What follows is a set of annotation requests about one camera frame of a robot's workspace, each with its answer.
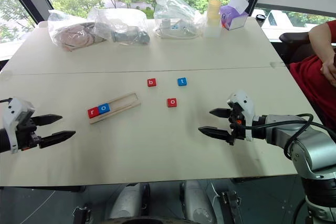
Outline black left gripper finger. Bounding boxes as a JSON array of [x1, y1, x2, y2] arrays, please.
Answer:
[[39, 130, 77, 149], [32, 114, 64, 127]]

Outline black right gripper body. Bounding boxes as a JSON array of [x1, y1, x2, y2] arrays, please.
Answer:
[[226, 102, 248, 146]]

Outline silver rounded robot leg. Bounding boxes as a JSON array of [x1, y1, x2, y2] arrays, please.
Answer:
[[179, 180, 219, 224], [108, 182, 151, 220]]

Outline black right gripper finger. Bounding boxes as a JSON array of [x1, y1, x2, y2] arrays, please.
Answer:
[[197, 126, 232, 143], [208, 108, 232, 119]]

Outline black office chair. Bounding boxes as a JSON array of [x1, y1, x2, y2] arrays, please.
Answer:
[[278, 31, 336, 65]]

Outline yellow stacked cups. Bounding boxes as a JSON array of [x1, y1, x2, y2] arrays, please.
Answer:
[[207, 0, 222, 26]]

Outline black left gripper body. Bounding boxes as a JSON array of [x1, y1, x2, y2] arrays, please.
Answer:
[[15, 116, 42, 152]]

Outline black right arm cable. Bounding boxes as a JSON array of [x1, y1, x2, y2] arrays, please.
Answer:
[[237, 113, 315, 161]]

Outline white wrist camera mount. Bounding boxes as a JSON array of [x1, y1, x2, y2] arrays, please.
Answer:
[[226, 90, 256, 142], [2, 97, 36, 154]]

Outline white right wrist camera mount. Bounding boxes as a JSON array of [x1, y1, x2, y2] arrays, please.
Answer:
[[226, 90, 256, 142]]

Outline red letter tile r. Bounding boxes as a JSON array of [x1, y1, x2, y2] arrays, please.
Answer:
[[87, 106, 101, 119]]

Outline wooden letter tray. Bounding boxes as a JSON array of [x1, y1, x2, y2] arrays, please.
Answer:
[[88, 92, 142, 125]]

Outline black metal bracket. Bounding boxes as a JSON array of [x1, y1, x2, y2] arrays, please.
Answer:
[[72, 205, 92, 224], [219, 190, 244, 224]]

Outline blue letter tile o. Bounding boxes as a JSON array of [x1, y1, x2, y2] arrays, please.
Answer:
[[98, 102, 112, 115]]

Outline person's bare hand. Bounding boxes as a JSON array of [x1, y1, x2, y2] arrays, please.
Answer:
[[320, 50, 336, 88]]

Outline plastic bag with white items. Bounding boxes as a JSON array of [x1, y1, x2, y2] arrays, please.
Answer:
[[153, 0, 206, 40]]

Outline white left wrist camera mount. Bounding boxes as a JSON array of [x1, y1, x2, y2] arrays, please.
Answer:
[[2, 97, 36, 154]]

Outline plastic bag with grey item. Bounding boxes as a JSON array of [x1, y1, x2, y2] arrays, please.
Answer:
[[87, 7, 151, 47]]

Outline purple tissue box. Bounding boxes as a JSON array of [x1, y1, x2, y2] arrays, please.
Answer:
[[219, 0, 249, 31]]

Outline plastic bag with pink cloth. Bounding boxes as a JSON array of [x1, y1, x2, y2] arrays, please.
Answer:
[[47, 9, 107, 52]]

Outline person's red clothed body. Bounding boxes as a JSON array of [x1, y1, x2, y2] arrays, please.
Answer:
[[288, 19, 336, 131]]

